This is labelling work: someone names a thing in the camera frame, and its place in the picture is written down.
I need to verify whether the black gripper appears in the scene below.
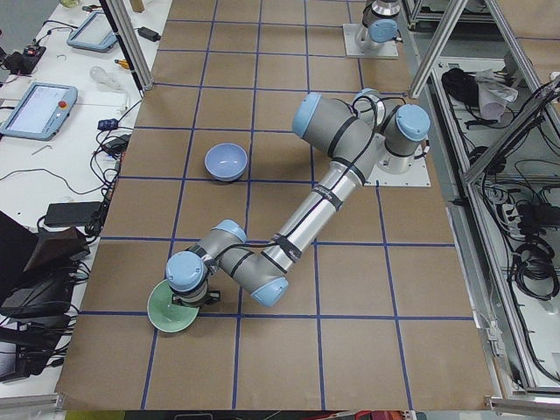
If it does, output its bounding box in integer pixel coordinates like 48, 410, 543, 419
171, 290, 221, 308

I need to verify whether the green bowl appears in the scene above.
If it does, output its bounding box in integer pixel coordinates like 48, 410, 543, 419
147, 280, 200, 333

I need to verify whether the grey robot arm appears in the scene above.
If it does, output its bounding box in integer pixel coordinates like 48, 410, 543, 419
360, 0, 401, 46
164, 90, 431, 308

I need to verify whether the blue bowl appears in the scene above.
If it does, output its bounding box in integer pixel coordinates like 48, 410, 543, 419
204, 143, 248, 182

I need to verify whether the black power brick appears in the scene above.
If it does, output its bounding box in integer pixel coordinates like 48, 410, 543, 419
44, 201, 101, 228

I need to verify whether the black laptop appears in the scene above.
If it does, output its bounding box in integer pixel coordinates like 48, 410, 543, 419
1, 213, 89, 319

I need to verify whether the small blue device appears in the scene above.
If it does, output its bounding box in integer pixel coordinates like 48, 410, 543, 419
97, 118, 119, 131

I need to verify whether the near teach pendant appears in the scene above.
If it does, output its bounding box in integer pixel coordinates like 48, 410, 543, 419
1, 82, 78, 141

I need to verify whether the teach pendant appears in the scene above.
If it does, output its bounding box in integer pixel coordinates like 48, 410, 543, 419
1, 82, 78, 141
66, 10, 117, 53

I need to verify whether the brass yellow tool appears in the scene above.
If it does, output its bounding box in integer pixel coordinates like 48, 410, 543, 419
114, 59, 130, 70

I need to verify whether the black power adapter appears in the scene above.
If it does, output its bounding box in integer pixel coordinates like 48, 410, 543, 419
137, 26, 161, 42

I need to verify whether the far teach pendant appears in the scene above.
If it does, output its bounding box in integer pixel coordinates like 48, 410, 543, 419
66, 10, 117, 53

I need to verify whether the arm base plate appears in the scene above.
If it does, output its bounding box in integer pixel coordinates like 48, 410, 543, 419
342, 24, 398, 60
356, 133, 431, 187

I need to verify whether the aluminium frame post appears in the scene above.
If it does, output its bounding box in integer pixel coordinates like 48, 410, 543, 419
100, 0, 153, 93

